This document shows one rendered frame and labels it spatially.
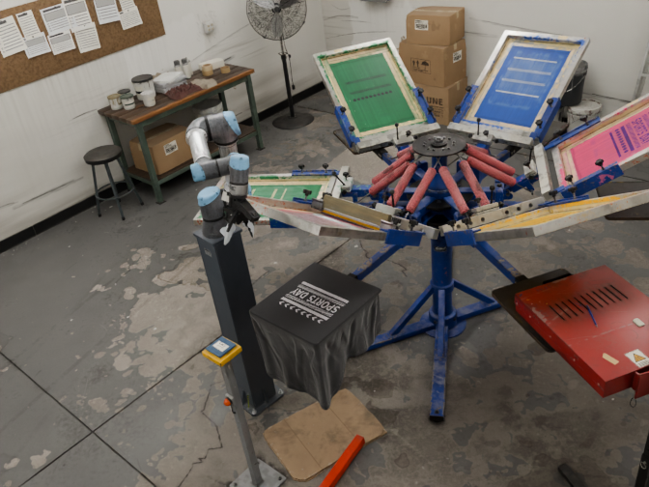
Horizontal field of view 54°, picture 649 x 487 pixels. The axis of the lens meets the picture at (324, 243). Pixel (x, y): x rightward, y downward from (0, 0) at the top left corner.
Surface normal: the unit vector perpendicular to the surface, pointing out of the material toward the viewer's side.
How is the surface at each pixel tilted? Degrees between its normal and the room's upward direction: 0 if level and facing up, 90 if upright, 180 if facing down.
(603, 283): 0
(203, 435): 0
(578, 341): 0
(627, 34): 90
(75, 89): 90
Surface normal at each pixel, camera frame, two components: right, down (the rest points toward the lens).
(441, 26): -0.54, 0.50
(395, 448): -0.11, -0.84
